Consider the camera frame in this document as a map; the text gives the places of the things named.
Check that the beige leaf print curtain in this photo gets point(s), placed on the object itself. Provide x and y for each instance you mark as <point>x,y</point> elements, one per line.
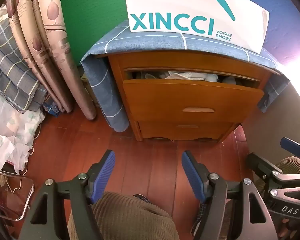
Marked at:
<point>52,42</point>

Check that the large wooden drawer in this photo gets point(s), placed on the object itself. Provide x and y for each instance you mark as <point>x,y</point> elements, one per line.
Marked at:
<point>190,97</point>

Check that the wooden nightstand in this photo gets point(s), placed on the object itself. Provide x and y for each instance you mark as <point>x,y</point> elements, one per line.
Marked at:
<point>117,65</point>

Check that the person's left leg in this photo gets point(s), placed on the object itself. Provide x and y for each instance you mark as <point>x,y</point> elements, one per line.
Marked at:
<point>130,220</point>

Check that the blue checked cloth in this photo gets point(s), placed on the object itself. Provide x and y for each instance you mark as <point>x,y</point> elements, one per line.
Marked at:
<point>145,42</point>

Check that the dark plaid slipper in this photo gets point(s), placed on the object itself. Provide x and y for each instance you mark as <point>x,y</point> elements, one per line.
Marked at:
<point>142,198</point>
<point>202,213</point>

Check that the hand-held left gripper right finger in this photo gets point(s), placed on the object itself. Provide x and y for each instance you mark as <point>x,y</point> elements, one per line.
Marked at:
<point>192,175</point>

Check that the grey plaid blanket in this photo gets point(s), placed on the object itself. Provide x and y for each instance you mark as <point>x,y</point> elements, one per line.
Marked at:
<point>10,62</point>

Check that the person's right hand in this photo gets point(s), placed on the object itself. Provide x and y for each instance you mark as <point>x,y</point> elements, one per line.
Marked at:
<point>286,225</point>

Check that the blue packet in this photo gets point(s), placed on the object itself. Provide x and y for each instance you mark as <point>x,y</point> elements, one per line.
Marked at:
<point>51,108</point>

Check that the small wooden drawer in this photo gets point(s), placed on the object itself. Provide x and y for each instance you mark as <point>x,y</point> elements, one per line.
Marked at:
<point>165,130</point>

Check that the clear plastic box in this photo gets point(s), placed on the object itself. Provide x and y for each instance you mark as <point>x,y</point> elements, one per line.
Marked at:
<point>15,200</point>

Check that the white XINCCI shoe bag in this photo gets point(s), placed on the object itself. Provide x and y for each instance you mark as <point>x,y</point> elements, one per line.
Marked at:
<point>190,0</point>

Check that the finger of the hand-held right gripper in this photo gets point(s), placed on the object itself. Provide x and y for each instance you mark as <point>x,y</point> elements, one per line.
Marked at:
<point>262,165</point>
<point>292,146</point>

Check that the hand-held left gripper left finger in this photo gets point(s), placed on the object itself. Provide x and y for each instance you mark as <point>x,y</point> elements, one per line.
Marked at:
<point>105,177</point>

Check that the white leaf print sheet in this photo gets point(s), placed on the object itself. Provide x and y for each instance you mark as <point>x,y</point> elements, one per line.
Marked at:
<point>15,130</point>

